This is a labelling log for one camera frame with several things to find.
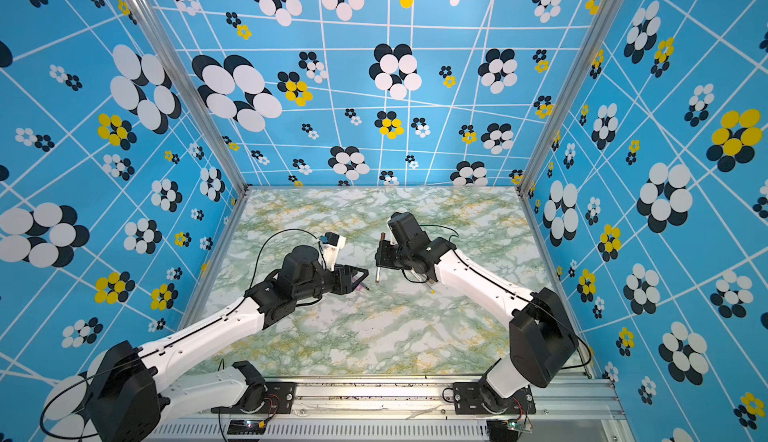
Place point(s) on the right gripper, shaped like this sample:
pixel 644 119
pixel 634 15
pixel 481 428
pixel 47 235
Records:
pixel 383 254

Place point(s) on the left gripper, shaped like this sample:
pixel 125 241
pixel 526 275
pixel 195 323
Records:
pixel 347 278

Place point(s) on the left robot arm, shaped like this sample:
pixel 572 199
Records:
pixel 128 391

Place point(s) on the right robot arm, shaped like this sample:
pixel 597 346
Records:
pixel 541 337

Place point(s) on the left circuit board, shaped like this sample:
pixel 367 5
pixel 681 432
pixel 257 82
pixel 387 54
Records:
pixel 246 427

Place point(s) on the circuit board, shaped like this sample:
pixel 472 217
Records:
pixel 246 427
pixel 507 430

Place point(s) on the right circuit board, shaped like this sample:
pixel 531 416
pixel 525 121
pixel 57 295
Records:
pixel 507 430

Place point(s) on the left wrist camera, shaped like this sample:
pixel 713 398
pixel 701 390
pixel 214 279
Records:
pixel 331 245

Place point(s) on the aluminium front rail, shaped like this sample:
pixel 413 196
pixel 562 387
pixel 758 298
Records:
pixel 413 408

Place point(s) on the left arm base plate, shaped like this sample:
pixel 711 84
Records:
pixel 271 398

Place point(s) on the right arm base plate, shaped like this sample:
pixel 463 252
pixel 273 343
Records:
pixel 468 400

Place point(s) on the right corner aluminium post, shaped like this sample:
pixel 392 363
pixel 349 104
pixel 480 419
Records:
pixel 576 77

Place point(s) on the corner aluminium post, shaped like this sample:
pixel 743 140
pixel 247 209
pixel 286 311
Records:
pixel 157 37
pixel 576 77

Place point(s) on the left corner aluminium post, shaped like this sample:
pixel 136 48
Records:
pixel 157 37

